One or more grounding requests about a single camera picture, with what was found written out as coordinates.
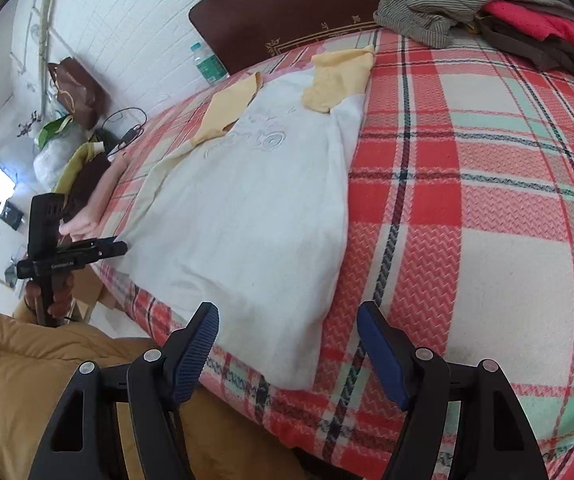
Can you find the clear plastic water bottle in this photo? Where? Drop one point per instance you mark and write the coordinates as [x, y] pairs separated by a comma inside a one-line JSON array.
[[209, 65]]

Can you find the dark brown garment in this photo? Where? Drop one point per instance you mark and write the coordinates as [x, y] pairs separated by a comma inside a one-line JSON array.
[[532, 47]]

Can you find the red plaid blanket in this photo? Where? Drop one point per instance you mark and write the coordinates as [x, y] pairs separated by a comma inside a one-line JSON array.
[[492, 235]]

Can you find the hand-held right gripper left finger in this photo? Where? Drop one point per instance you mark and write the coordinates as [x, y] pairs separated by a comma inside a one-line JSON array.
[[194, 360]]

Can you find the folded brown garment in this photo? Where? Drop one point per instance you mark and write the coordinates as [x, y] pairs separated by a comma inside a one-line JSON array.
[[89, 180]]

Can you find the folded pink garment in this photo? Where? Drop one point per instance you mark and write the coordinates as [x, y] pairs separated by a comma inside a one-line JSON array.
[[102, 200]]

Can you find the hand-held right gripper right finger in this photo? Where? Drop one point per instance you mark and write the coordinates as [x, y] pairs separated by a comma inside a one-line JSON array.
[[384, 360]]

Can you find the brown wooden headboard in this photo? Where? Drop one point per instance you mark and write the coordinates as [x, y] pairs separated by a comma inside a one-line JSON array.
[[292, 5]]

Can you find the person's left hand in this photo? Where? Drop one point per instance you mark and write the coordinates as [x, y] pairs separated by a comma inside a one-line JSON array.
[[64, 292]]

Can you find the green and white plastic bag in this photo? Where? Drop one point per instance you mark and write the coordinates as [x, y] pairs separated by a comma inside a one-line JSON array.
[[54, 155]]

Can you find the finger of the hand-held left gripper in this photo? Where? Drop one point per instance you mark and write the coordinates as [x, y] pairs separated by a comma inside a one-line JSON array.
[[104, 248]]

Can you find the brown handbag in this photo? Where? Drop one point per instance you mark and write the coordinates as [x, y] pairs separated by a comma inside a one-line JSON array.
[[79, 90]]

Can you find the red knit sweater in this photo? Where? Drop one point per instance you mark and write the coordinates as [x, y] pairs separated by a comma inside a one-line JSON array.
[[542, 22]]

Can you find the white shirt with yellow sleeves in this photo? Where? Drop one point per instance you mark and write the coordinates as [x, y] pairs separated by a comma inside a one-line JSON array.
[[242, 210]]

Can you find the grey striped garment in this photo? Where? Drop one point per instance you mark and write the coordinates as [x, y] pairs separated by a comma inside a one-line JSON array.
[[432, 0]]

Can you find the white wall pipe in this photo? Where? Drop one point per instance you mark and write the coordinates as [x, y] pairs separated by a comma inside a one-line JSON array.
[[47, 35]]

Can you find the folded yellow-green garment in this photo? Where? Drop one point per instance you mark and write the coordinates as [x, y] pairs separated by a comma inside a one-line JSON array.
[[74, 165]]

